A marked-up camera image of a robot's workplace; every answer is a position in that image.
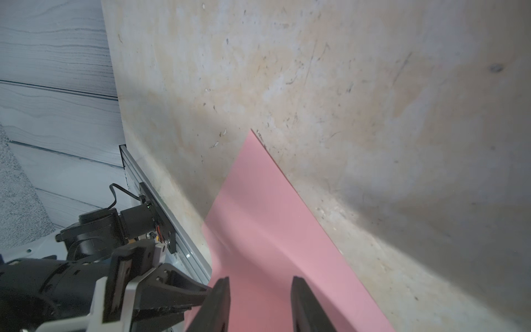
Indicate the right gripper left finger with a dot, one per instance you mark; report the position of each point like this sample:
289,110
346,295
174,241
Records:
213,315

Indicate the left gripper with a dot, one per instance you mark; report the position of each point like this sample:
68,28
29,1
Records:
141,292

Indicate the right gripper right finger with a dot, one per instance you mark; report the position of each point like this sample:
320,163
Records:
307,313

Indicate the pink square paper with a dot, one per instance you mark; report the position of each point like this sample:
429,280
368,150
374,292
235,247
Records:
261,235

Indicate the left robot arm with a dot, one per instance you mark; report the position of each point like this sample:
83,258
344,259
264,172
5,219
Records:
50,291

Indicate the aluminium front rail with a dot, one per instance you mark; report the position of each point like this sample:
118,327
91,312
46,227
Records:
183,253

